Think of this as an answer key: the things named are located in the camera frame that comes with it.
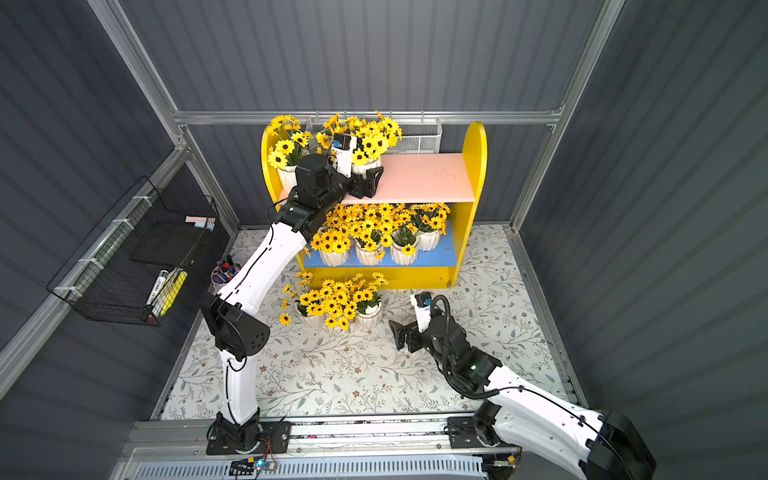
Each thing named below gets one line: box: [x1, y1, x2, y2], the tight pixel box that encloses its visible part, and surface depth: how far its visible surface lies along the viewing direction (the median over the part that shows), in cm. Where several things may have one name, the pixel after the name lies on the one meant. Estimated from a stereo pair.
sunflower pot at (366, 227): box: [348, 206, 388, 266], surface depth 84 cm
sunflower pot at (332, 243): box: [311, 219, 351, 267], surface depth 83 cm
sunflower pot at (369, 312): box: [352, 272, 389, 329], surface depth 91 cm
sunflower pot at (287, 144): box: [267, 115, 312, 195], surface depth 67 cm
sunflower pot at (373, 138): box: [316, 112, 402, 178], surface depth 67 cm
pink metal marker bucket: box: [210, 254, 241, 288], surface depth 93 cm
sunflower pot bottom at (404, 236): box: [390, 204, 419, 266], surface depth 88 cm
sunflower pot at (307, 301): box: [279, 271, 325, 326], surface depth 88 cm
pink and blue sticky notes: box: [184, 216, 216, 232], surface depth 86 cm
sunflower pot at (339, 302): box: [320, 273, 366, 330], surface depth 84 cm
